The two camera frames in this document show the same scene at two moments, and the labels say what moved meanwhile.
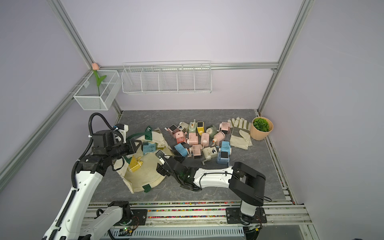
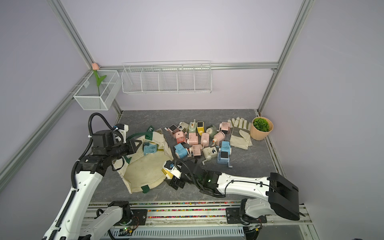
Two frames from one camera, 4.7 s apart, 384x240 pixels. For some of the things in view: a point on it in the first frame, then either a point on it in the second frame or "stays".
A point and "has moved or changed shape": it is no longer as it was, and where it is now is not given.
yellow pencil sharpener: (135, 163) has moved or changed shape
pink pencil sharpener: (180, 136) stays
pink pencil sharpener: (172, 128) stays
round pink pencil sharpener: (218, 137) stays
